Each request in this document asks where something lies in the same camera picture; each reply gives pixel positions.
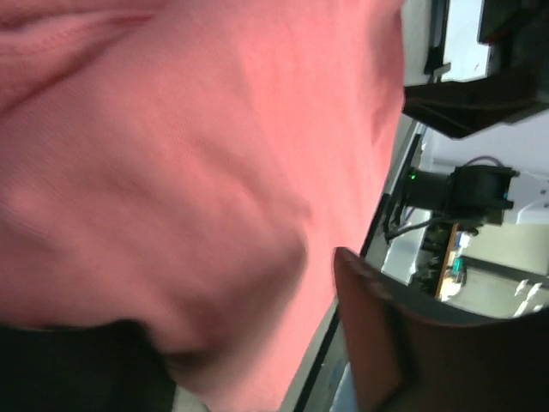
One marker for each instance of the red t shirt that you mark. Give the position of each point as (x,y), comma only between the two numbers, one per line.
(191,166)

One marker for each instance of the white whiteboard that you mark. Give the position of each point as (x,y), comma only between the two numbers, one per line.
(454,52)

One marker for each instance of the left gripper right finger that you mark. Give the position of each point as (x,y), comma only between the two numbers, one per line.
(410,352)

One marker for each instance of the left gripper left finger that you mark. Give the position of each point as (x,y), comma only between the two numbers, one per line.
(111,367)

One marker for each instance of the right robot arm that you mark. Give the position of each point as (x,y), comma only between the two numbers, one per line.
(475,194)

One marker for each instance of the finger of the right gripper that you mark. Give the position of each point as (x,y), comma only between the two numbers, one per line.
(461,109)

